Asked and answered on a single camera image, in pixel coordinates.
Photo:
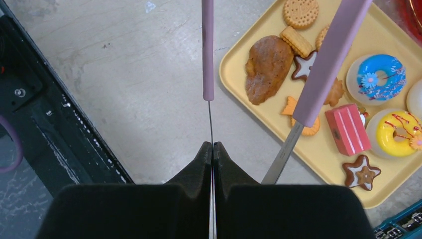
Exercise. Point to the round biscuit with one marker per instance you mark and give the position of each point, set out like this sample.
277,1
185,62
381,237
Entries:
320,37
300,14

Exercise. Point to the red white cake slice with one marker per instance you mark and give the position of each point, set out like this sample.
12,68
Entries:
348,130

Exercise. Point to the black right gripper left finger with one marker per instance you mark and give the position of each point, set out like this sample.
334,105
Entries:
177,209

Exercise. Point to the blue glazed donut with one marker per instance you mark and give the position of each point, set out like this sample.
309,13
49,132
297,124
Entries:
375,79

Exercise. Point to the gingerbread star cookie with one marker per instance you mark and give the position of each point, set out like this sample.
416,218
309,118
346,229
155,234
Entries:
360,173

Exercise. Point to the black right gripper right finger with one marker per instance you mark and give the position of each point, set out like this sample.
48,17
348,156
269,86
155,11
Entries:
246,209

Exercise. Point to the yellow serving tray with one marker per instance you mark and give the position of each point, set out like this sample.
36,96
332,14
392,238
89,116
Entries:
378,34

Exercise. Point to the yellow glazed donut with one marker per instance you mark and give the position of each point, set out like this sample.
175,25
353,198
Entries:
395,133

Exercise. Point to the orange fish cookie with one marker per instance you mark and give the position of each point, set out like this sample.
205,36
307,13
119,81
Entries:
288,111

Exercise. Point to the white iced star cookie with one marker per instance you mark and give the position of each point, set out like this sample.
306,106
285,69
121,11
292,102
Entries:
303,66

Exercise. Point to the red three tier stand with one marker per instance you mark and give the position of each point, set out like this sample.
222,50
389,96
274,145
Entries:
411,14

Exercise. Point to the square scalloped biscuit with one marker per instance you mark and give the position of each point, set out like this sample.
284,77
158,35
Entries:
298,43

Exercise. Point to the pink handled metal tongs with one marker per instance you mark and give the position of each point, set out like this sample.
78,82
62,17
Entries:
337,42

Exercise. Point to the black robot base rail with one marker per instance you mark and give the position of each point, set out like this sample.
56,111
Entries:
59,142

